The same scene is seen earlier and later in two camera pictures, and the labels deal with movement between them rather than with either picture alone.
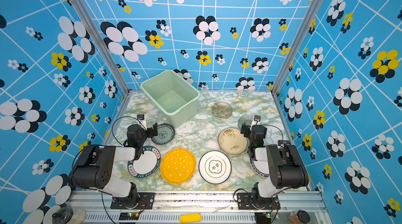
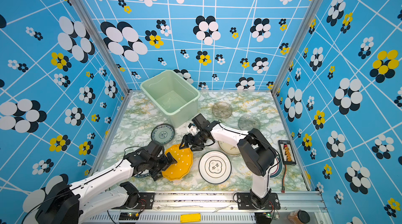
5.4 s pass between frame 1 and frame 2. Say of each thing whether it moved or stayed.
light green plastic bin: stayed
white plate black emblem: stayed
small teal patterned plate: stayed
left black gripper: moved
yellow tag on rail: stayed
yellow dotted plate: moved
